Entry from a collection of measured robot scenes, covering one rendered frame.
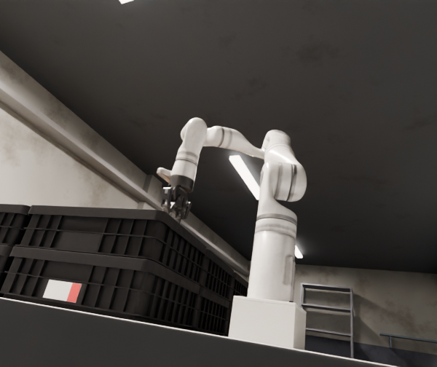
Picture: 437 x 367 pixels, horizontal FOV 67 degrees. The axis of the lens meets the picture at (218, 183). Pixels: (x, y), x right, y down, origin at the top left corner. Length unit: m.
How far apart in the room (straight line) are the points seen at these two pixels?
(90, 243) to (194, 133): 0.46
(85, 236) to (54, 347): 0.61
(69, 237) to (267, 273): 0.46
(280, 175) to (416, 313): 8.25
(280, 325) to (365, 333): 8.16
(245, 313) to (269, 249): 0.14
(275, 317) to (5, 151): 3.29
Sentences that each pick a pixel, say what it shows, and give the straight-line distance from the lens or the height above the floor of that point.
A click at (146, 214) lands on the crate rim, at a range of 0.74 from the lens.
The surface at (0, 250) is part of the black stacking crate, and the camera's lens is 0.98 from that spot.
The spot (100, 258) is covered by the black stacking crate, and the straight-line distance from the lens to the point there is 0.77.
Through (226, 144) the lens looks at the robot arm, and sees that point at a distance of 1.10.
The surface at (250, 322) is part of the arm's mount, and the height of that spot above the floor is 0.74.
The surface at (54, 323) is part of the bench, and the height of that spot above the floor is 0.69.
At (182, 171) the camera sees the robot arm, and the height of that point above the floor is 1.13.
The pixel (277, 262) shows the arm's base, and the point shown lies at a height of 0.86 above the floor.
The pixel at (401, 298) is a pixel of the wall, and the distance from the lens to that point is 8.94.
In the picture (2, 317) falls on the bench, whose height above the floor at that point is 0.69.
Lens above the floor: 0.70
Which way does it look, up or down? 25 degrees up
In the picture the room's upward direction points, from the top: 10 degrees clockwise
